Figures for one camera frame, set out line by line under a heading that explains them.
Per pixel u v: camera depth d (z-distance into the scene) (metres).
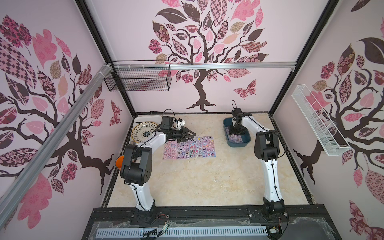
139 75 0.95
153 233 0.72
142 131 1.07
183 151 0.98
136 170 0.50
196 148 1.00
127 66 0.90
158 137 0.64
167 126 0.76
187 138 0.85
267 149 0.63
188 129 0.85
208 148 1.00
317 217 0.73
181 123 0.88
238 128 0.90
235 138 1.03
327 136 0.74
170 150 0.98
